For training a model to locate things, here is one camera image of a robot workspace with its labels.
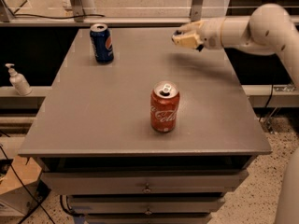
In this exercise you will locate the bottom grey drawer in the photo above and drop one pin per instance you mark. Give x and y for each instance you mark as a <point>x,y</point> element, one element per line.
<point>149,219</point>

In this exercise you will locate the right metal post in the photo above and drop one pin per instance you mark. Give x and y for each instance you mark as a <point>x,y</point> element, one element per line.
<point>196,10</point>

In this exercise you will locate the middle grey drawer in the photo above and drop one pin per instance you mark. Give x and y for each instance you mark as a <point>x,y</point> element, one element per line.
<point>146,204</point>

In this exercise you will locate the grey drawer cabinet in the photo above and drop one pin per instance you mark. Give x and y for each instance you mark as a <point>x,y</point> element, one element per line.
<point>96,118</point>

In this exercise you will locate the blue Pepsi can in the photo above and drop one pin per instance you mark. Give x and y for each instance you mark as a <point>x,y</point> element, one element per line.
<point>102,43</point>

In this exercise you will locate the grey shelf rail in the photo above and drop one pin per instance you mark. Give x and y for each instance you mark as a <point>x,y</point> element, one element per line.
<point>29,21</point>

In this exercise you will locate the white pump dispenser bottle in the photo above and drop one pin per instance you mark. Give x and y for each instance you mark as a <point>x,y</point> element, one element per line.
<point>18,81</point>

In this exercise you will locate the left metal post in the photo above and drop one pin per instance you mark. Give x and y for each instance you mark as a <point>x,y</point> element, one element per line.
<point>77,9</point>

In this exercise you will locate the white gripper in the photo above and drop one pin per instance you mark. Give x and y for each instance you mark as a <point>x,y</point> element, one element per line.
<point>211,33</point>

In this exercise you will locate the top grey drawer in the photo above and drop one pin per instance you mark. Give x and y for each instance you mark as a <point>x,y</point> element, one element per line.
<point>99,183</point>

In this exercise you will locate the cardboard box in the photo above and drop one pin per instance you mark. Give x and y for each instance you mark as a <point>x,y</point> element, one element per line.
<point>17,190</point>

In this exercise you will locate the red Coca-Cola can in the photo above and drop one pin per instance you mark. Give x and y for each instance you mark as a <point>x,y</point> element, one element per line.
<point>164,102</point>

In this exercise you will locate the grey drawer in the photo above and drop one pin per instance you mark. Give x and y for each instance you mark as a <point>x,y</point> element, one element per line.
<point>146,204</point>
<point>99,183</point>
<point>149,219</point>

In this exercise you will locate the metal post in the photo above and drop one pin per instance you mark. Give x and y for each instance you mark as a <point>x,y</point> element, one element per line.
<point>196,10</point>
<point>77,9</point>

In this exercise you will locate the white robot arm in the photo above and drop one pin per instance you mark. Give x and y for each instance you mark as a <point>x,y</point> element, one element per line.
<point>269,30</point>

